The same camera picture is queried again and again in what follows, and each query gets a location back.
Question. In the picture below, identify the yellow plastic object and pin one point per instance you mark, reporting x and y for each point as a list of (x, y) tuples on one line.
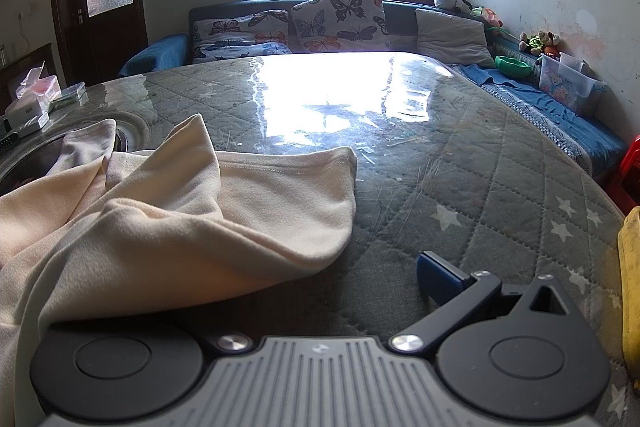
[(631, 282)]

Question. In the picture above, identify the upright butterfly print pillow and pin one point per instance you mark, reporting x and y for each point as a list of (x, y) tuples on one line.
[(335, 19)]

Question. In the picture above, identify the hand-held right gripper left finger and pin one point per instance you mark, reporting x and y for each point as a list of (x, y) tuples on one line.
[(234, 342)]

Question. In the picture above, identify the brown plush toy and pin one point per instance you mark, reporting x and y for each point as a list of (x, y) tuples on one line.
[(551, 38)]

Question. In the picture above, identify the grey pillow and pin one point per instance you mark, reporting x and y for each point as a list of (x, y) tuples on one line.
[(450, 37)]

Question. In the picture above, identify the small clear box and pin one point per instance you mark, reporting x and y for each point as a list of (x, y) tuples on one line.
[(69, 94)]

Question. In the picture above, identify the pink tissue box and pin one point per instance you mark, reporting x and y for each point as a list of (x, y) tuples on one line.
[(37, 87)]

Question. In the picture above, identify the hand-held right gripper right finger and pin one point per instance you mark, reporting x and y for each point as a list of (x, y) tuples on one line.
[(436, 279)]

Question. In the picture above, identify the blue sofa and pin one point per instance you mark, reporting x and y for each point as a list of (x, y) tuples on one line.
[(400, 34)]

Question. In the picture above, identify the clear plastic storage box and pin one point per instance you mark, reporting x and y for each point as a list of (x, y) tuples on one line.
[(565, 84)]

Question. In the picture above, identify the red plastic stool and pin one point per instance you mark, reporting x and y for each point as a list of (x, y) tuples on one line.
[(627, 172)]

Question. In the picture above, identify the wall socket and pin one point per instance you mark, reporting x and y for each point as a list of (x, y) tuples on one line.
[(25, 13)]

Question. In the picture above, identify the flat butterfly print pillow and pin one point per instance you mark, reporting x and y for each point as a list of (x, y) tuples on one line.
[(235, 34)]

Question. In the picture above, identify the cream cloth garment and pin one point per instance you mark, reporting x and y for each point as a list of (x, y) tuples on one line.
[(150, 232)]

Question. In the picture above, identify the white box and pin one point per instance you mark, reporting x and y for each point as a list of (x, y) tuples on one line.
[(25, 116)]

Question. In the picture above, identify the green bowl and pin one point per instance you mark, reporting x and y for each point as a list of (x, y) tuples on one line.
[(512, 67)]

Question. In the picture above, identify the blue cloth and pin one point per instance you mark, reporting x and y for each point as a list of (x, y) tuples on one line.
[(495, 77)]

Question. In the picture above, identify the green plush toy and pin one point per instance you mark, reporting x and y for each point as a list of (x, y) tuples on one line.
[(535, 43)]

